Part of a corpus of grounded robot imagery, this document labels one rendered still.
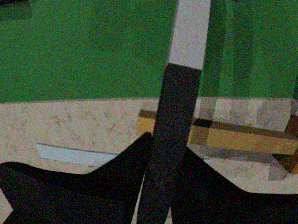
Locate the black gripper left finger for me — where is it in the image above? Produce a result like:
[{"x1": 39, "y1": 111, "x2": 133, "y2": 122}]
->
[{"x1": 0, "y1": 132, "x2": 152, "y2": 224}]

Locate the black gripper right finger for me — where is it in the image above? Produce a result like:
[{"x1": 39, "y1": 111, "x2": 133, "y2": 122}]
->
[{"x1": 170, "y1": 147, "x2": 298, "y2": 224}]

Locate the green putting mat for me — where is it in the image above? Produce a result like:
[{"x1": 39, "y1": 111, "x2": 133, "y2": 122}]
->
[{"x1": 0, "y1": 0, "x2": 298, "y2": 103}]

